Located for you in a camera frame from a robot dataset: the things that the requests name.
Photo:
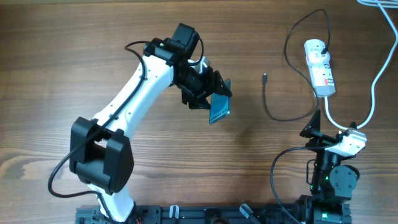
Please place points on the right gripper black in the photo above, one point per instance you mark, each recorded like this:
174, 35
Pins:
324, 137

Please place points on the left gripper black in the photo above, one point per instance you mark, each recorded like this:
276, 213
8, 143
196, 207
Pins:
204, 88

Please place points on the smartphone with teal screen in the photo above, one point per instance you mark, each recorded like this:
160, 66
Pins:
220, 108

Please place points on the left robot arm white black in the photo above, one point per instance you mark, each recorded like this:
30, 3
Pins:
101, 154

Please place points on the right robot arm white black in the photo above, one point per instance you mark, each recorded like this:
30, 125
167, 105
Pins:
332, 183

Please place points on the white charger plug adapter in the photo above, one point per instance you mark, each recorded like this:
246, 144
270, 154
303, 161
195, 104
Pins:
317, 58

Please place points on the white power strip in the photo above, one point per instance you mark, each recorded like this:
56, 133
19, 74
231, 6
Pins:
321, 76

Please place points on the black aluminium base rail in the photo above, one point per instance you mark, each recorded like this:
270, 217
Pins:
155, 214

